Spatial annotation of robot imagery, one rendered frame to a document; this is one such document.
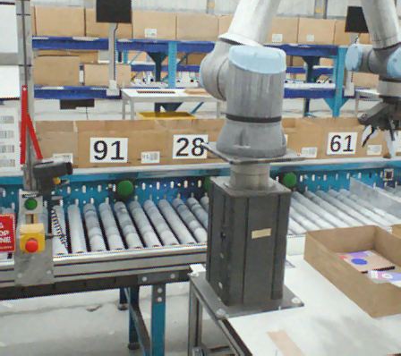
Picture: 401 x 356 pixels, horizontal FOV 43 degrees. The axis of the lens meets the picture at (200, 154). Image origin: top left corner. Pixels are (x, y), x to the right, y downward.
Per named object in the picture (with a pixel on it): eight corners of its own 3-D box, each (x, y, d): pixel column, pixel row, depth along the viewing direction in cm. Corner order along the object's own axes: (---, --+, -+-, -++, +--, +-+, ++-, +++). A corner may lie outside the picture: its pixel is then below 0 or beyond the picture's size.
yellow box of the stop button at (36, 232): (20, 257, 153) (18, 234, 152) (21, 245, 161) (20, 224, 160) (69, 252, 157) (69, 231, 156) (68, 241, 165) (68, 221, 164)
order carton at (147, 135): (78, 170, 221) (77, 131, 217) (74, 154, 249) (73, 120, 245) (166, 166, 232) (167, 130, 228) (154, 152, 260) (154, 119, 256)
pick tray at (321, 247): (371, 318, 136) (376, 284, 134) (302, 258, 172) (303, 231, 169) (456, 305, 145) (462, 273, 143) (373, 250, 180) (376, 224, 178)
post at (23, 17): (15, 287, 163) (-1, -1, 143) (16, 280, 168) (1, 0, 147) (54, 283, 166) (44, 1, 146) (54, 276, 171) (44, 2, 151)
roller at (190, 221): (202, 255, 184) (203, 241, 183) (170, 207, 232) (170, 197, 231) (216, 254, 185) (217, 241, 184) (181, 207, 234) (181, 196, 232)
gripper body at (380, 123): (403, 132, 173) (409, 97, 170) (384, 132, 169) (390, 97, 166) (387, 128, 180) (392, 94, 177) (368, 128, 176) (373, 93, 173)
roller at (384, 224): (388, 238, 205) (389, 226, 204) (323, 198, 254) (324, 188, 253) (399, 237, 207) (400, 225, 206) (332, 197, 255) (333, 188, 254)
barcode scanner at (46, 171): (77, 190, 156) (71, 158, 153) (37, 198, 153) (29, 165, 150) (75, 184, 162) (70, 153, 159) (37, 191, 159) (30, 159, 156)
